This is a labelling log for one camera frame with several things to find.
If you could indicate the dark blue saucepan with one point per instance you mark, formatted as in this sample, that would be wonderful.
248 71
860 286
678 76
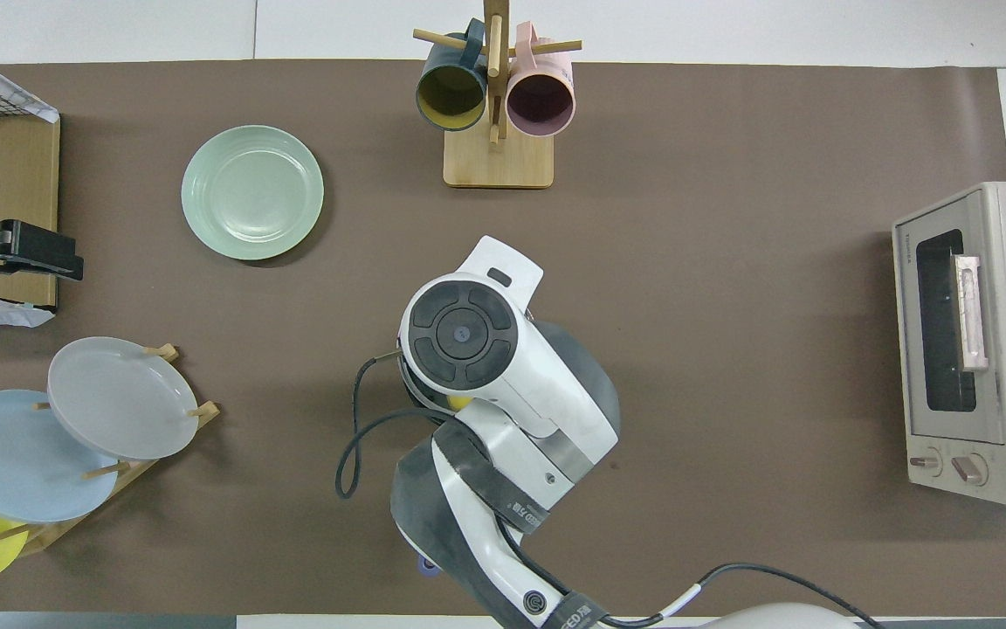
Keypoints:
427 568

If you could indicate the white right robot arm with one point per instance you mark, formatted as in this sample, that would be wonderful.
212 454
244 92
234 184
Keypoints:
547 384

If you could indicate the brown paper table mat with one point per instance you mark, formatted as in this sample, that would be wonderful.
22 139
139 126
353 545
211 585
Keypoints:
774 349

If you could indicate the wooden plate rack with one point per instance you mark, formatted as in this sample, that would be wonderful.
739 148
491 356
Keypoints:
44 536

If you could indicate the grey plate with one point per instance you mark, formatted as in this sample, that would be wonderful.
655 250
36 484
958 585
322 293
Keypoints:
119 397

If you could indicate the light blue plate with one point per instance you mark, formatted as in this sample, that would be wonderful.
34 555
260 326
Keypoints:
14 459

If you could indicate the pink ribbed mug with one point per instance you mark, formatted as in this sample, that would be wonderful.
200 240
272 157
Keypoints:
540 100

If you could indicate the dark teal mug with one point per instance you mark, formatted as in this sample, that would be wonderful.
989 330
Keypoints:
451 92

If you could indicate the wooden mug tree stand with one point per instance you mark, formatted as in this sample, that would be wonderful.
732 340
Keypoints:
499 162

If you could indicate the light green plate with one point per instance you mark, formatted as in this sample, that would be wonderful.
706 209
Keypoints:
252 192

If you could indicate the yellow lemon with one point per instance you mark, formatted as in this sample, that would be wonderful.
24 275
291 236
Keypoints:
459 403

